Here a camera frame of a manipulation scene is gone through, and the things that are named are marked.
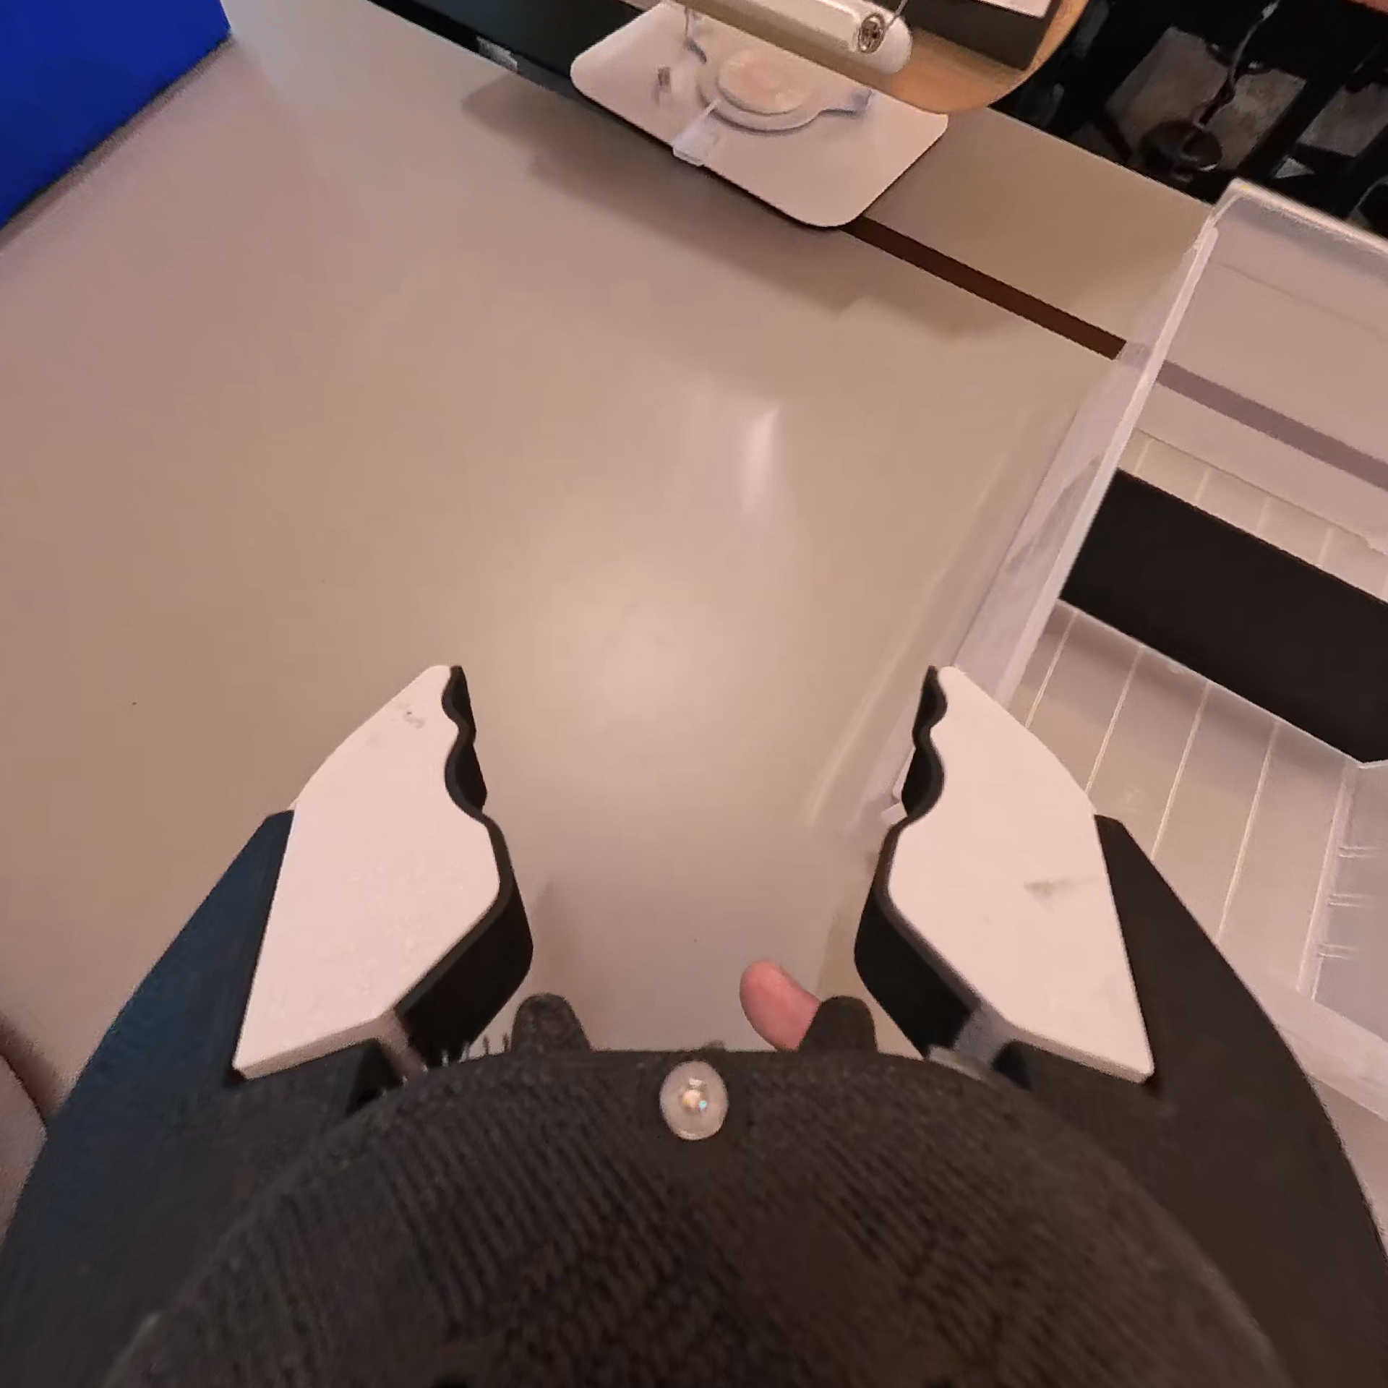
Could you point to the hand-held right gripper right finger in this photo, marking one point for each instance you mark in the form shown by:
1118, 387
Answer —
1008, 889

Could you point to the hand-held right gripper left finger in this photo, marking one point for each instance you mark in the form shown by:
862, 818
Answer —
369, 889

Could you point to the clear plastic bin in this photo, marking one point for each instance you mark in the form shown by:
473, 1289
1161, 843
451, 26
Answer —
1247, 325

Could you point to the white stand base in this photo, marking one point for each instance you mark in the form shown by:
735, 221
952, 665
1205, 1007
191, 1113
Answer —
835, 162

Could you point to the black office chair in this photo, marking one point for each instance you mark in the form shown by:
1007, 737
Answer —
1193, 108

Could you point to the wooden document board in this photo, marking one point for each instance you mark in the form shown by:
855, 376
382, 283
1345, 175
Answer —
965, 75

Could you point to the blue plastic bin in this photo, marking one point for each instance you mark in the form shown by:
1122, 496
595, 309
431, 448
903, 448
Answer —
87, 86

